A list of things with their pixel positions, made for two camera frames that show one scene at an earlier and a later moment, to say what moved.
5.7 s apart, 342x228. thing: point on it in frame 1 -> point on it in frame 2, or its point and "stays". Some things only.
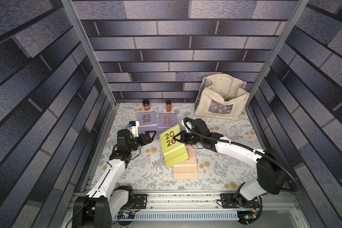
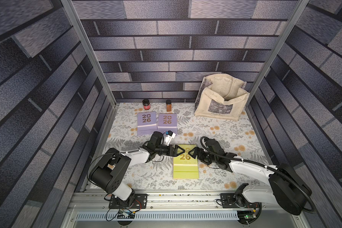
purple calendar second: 166,121 stays
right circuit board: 245,216 stays
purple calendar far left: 147,122 stays
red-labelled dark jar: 147,105 stays
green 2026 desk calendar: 174,151 -> 185,166
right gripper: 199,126 -> 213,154
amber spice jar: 168,105 stays
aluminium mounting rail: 211,202 stays
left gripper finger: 150,138 -> 176,147
